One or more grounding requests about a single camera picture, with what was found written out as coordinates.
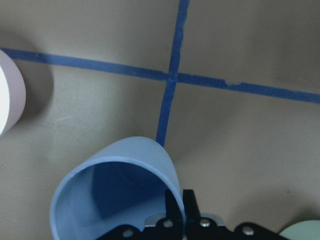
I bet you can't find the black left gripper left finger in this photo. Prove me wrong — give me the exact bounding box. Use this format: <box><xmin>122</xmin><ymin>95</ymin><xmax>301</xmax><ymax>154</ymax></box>
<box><xmin>98</xmin><ymin>189</ymin><xmax>184</xmax><ymax>240</ymax></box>

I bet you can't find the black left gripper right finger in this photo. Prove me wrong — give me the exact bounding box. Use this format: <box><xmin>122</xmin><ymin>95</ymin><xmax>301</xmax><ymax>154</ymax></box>
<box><xmin>183</xmin><ymin>189</ymin><xmax>285</xmax><ymax>240</ymax></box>

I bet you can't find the blue cup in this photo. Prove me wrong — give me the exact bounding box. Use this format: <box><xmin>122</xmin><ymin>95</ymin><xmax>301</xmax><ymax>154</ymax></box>
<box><xmin>49</xmin><ymin>136</ymin><xmax>185</xmax><ymax>240</ymax></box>

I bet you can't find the green bowl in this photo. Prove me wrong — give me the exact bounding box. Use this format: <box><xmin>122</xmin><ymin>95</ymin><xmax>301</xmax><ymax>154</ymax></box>
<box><xmin>279</xmin><ymin>220</ymin><xmax>320</xmax><ymax>240</ymax></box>

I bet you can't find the pink bowl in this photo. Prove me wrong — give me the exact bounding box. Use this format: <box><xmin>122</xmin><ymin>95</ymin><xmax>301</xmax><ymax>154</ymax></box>
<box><xmin>0</xmin><ymin>51</ymin><xmax>26</xmax><ymax>135</ymax></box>

